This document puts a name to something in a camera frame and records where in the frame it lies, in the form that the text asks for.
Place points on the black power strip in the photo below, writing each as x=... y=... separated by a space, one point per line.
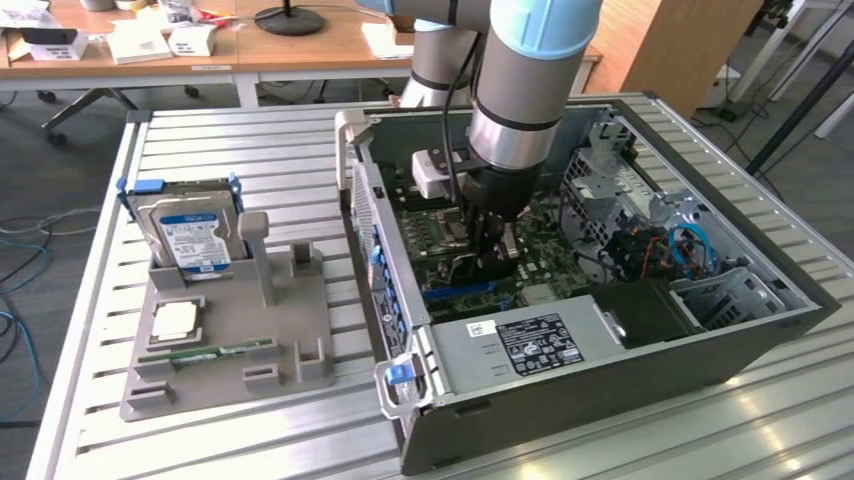
x=728 y=112

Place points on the black open PC case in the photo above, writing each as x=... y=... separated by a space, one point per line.
x=601 y=400

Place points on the white paper sheet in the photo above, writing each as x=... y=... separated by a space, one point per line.
x=387 y=42

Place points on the wooden cabinet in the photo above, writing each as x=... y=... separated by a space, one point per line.
x=674 y=45

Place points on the white box black print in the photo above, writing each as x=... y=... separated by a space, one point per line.
x=60 y=51

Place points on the flat white box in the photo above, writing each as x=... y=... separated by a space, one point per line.
x=140 y=45

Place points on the silver power supply unit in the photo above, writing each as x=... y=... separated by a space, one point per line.
x=481 y=350

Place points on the black device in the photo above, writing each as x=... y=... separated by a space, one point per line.
x=48 y=36

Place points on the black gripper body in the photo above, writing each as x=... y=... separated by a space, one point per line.
x=501 y=192

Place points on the blue expansion slot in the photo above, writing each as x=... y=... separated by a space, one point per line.
x=461 y=291

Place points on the green motherboard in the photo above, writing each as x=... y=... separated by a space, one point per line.
x=547 y=250

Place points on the CPU socket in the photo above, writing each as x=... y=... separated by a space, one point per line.
x=449 y=230

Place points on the loose green RAM stick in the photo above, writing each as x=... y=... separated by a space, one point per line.
x=200 y=352

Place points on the silver CPU chip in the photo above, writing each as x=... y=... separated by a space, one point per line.
x=175 y=321

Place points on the green graphics card black cooler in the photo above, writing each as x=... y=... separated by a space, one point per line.
x=477 y=282

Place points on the hard disk blue label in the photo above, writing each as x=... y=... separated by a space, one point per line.
x=190 y=235

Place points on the small white printed box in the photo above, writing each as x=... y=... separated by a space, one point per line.
x=192 y=42

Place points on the metal disk bay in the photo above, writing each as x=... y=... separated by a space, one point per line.
x=728 y=300

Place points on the blue disk carrier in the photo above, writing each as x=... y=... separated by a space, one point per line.
x=143 y=186

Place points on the metal disk bay cage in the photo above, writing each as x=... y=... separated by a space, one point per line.
x=601 y=190

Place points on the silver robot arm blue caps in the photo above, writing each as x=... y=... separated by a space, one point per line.
x=527 y=90

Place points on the blue case latch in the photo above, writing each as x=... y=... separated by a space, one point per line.
x=397 y=376

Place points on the silver chipset heatsink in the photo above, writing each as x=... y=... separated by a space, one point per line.
x=539 y=294

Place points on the black tripod pole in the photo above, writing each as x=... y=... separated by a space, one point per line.
x=794 y=110

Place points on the white table frame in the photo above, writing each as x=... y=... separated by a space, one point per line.
x=774 y=40

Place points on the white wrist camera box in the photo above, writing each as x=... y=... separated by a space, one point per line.
x=430 y=177

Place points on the black plastic duct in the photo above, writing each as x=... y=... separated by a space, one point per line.
x=643 y=312

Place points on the black lamp base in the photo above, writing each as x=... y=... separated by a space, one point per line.
x=290 y=22

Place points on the grey parts rack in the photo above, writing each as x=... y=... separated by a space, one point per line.
x=220 y=390

